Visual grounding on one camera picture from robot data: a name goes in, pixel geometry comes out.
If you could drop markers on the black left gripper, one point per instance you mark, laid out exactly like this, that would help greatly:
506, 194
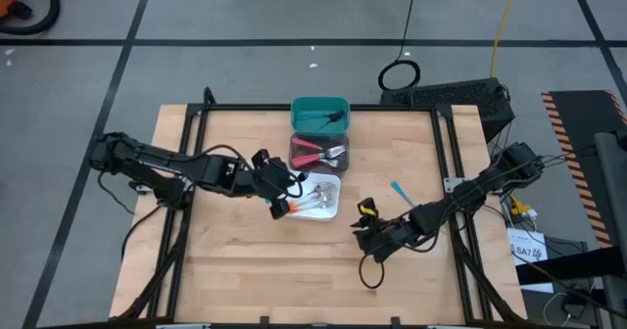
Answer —
267, 179

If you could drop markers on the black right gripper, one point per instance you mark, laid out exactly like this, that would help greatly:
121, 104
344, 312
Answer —
387, 236

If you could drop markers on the white plastic bin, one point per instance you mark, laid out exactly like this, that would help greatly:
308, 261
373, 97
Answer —
318, 178

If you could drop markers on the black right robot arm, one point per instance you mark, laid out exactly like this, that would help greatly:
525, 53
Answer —
470, 194

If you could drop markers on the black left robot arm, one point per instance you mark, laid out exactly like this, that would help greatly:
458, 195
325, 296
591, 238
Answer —
171, 165

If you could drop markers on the grey translucent plastic bin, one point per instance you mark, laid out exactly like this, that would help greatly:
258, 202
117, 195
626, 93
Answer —
294, 172

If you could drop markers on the yellow tape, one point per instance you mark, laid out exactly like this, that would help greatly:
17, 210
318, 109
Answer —
367, 210

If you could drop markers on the teal plastic bin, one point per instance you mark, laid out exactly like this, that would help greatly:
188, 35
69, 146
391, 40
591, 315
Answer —
321, 128

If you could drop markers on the white paper sign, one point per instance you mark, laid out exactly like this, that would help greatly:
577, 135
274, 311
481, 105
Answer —
519, 243

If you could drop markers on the yellow and white connectors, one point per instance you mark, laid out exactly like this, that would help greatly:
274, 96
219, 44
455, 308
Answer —
519, 206

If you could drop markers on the black stand beam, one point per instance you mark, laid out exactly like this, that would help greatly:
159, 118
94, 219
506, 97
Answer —
563, 267

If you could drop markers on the black mat with hazard stripes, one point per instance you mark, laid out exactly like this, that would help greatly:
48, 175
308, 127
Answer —
578, 123

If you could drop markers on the black aluminium table frame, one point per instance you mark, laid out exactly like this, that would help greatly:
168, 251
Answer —
245, 107

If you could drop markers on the black frame foot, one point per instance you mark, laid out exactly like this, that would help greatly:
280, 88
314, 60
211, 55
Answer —
209, 96

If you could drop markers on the dark grey post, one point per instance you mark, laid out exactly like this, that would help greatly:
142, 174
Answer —
610, 182

